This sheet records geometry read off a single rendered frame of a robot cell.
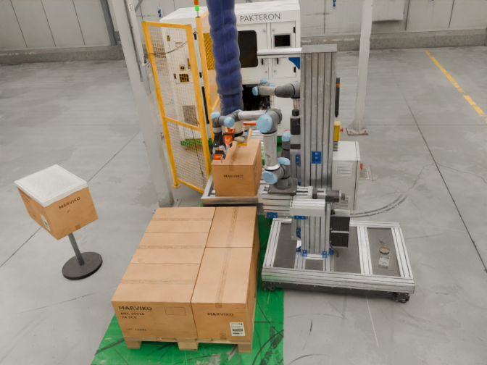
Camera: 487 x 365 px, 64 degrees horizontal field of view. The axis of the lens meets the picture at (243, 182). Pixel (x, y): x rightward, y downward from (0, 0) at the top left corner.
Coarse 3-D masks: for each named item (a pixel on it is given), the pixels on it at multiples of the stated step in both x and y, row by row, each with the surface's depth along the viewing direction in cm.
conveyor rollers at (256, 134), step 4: (244, 128) 538; (252, 128) 536; (256, 128) 536; (252, 132) 528; (256, 132) 528; (252, 136) 513; (256, 136) 512; (260, 136) 512; (264, 168) 435; (260, 180) 412; (264, 180) 412; (260, 184) 412; (264, 184) 411; (212, 192) 402; (212, 196) 394
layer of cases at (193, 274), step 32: (160, 224) 360; (192, 224) 356; (224, 224) 352; (256, 224) 362; (160, 256) 320; (192, 256) 317; (224, 256) 314; (256, 256) 355; (128, 288) 292; (160, 288) 289; (192, 288) 286; (224, 288) 284; (128, 320) 292; (160, 320) 288; (192, 320) 285; (224, 320) 282
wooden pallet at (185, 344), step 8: (256, 272) 351; (256, 280) 348; (256, 288) 347; (256, 296) 345; (128, 344) 307; (136, 344) 306; (184, 344) 300; (192, 344) 299; (240, 344) 294; (248, 344) 293; (248, 352) 298
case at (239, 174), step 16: (256, 144) 397; (224, 160) 372; (240, 160) 369; (256, 160) 381; (224, 176) 371; (240, 176) 368; (256, 176) 383; (224, 192) 380; (240, 192) 377; (256, 192) 384
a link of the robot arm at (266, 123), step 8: (272, 112) 269; (264, 120) 264; (272, 120) 265; (264, 128) 266; (272, 128) 267; (264, 136) 273; (272, 136) 272; (264, 144) 277; (272, 144) 274; (272, 152) 277; (272, 160) 280; (272, 168) 282; (280, 168) 289; (264, 176) 287; (272, 176) 282; (280, 176) 289
